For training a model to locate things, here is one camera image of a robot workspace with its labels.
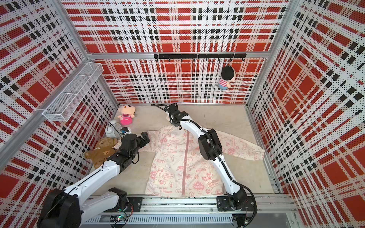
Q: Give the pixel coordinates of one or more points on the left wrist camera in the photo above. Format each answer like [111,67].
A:
[125,130]

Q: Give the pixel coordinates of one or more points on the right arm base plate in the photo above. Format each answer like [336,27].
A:
[224,204]

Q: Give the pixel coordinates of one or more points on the aluminium front rail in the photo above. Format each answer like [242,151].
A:
[272,209]

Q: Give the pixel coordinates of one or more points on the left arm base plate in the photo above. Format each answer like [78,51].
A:
[134,203]

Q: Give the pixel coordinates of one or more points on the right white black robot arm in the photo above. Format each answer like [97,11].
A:
[211,149]

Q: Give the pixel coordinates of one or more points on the brown teddy bear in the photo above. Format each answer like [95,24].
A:
[103,149]

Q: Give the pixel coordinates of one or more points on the cream pink printed jacket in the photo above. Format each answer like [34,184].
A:
[178,169]

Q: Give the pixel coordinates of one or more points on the green circuit board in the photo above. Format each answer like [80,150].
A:
[117,219]

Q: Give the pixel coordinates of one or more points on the white alarm clock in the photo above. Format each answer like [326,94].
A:
[113,129]

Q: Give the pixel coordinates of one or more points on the black hook rail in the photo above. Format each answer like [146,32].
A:
[201,56]

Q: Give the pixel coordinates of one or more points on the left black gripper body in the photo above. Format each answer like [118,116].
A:
[140,143]

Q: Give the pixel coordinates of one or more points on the black-haired hanging doll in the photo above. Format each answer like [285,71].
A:
[228,75]

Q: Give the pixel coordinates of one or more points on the pink pig plush doll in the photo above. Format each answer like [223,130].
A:
[126,114]

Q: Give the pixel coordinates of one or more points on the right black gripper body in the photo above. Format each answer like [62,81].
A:
[173,121]

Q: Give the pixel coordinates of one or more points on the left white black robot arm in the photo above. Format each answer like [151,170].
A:
[73,205]

